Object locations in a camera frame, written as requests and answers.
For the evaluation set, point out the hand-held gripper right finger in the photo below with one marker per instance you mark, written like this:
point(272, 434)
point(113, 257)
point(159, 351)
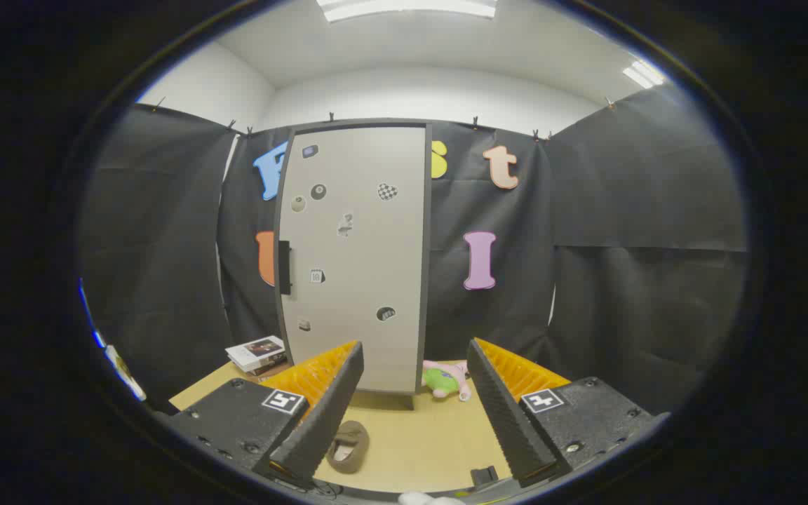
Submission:
point(502, 421)

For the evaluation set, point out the brown fuzzy shoe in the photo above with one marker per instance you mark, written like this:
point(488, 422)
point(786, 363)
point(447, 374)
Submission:
point(351, 435)

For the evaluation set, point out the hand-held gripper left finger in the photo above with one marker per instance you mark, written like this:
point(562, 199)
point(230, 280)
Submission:
point(327, 421)

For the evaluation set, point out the blue and white panel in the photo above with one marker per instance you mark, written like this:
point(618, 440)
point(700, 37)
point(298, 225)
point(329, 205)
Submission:
point(92, 315)

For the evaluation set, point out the green and pink plush toy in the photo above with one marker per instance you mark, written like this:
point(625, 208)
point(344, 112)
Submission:
point(439, 379)

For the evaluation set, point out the colourful printed sheet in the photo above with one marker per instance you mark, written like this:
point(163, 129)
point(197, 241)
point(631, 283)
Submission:
point(123, 372)

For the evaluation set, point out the grey shoe cabinet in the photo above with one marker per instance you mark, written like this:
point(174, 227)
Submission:
point(428, 245)

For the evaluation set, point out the black backdrop cloth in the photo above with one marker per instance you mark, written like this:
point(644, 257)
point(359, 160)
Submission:
point(621, 210)

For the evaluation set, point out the small ceiling light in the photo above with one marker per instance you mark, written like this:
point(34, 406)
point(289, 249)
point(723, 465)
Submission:
point(642, 73)

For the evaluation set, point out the long ceiling light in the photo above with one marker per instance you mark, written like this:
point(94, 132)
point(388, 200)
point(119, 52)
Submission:
point(404, 8)

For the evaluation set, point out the small black box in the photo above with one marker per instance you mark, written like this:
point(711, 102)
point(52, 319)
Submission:
point(485, 475)

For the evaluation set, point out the black book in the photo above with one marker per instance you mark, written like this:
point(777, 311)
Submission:
point(271, 365)

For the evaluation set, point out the white book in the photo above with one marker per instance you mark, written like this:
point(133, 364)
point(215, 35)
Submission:
point(253, 347)

